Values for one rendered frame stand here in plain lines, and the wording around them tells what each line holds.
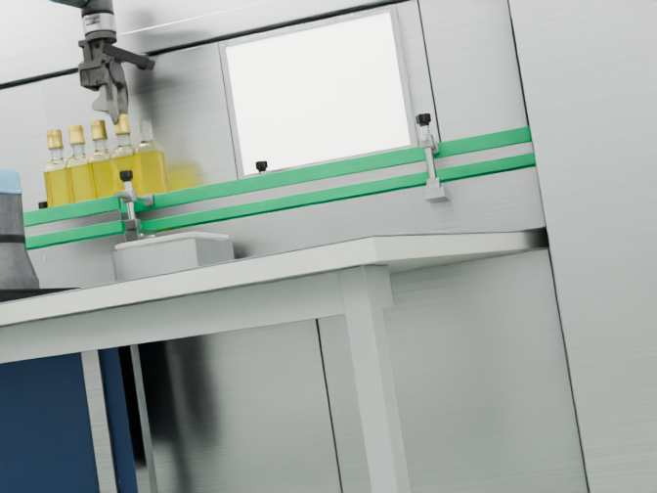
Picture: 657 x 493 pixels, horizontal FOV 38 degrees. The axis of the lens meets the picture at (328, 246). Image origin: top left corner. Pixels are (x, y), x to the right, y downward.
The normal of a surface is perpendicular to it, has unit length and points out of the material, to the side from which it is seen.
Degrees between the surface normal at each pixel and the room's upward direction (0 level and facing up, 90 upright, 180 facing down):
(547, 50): 90
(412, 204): 90
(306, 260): 90
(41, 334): 90
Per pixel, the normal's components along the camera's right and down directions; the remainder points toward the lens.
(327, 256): -0.47, 0.02
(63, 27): -0.22, -0.02
